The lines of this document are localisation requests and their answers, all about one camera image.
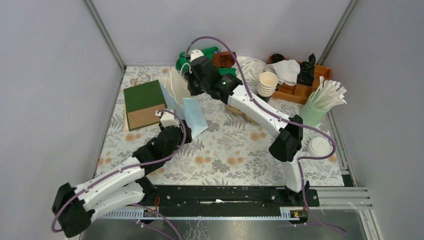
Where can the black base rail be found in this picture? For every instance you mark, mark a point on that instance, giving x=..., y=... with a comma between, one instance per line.
x=185, y=201

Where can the light blue paper bag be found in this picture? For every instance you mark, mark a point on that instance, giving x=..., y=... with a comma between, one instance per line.
x=177, y=96

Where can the stack of paper cups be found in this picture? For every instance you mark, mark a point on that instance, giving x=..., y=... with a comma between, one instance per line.
x=266, y=85

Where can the white wrapped straws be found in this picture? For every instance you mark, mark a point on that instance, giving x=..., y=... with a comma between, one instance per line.
x=329, y=94

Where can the black plastic bags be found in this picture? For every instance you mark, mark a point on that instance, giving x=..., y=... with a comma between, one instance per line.
x=307, y=69

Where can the white cup lid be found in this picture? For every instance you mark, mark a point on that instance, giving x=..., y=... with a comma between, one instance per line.
x=318, y=147

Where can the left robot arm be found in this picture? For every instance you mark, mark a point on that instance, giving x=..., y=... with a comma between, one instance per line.
x=76, y=207

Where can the white cloth on tray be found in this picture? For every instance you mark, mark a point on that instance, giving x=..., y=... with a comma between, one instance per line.
x=287, y=71

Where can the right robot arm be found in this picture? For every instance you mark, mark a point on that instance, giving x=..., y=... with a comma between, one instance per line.
x=285, y=130

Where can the brown cloth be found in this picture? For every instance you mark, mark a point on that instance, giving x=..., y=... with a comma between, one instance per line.
x=223, y=59

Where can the cardboard cup carrier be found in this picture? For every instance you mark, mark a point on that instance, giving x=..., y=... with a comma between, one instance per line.
x=238, y=112

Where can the green straw holder cup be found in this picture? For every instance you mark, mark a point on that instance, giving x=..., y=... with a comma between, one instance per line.
x=312, y=115

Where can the wooden compartment tray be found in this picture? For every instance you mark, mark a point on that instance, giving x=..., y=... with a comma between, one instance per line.
x=300, y=93

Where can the green paper bag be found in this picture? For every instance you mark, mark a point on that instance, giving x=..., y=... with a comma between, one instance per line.
x=141, y=104

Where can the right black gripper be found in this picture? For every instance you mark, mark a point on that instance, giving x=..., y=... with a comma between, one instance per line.
x=192, y=91

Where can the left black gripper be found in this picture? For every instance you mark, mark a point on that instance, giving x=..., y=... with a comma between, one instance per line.
x=162, y=125

